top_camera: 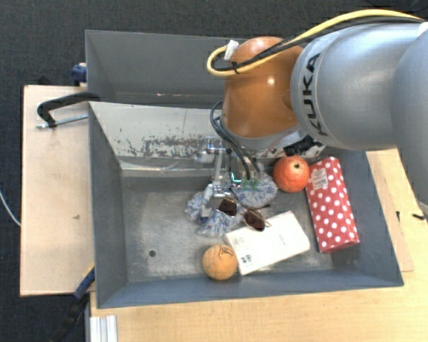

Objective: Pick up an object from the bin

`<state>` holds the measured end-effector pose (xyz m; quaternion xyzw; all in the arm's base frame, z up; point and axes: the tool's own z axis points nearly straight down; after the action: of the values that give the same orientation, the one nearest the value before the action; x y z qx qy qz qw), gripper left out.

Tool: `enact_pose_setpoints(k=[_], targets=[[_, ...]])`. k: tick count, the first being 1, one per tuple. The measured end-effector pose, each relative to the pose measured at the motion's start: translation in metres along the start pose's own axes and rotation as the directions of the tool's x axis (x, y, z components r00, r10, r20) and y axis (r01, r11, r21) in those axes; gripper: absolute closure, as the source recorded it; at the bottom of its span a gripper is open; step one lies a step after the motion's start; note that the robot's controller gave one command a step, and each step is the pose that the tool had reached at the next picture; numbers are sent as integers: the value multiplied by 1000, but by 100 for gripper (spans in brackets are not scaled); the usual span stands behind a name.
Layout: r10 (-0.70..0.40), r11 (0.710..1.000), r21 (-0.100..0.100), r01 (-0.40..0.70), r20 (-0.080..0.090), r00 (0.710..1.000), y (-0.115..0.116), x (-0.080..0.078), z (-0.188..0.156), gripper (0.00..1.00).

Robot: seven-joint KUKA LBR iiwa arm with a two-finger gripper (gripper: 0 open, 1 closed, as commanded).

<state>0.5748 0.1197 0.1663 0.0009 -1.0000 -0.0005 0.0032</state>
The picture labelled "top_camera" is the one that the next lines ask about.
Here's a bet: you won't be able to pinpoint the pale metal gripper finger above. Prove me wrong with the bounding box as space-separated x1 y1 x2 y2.
199 190 226 218
202 183 217 209

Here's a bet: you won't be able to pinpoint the blue and white cloth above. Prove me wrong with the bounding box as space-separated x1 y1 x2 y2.
183 175 279 238

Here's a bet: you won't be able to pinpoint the brown-lensed sunglasses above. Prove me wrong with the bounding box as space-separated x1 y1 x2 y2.
216 190 272 232

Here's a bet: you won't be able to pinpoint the orange ball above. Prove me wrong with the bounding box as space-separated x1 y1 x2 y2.
201 244 239 281

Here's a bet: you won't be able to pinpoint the grey metal bin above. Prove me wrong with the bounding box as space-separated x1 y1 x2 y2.
84 29 404 309

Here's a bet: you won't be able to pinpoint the white flat box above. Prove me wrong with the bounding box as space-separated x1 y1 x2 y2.
223 210 312 276

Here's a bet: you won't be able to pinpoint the orange fruit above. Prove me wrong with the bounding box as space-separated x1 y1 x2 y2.
272 155 311 194

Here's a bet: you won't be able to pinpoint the red white-dotted box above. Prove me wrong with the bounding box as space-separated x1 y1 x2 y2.
304 156 361 254

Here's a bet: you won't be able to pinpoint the pale wood board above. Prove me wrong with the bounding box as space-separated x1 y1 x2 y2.
19 85 96 297

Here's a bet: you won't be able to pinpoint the black cylinder on white bracket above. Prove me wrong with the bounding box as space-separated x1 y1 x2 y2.
282 135 326 158

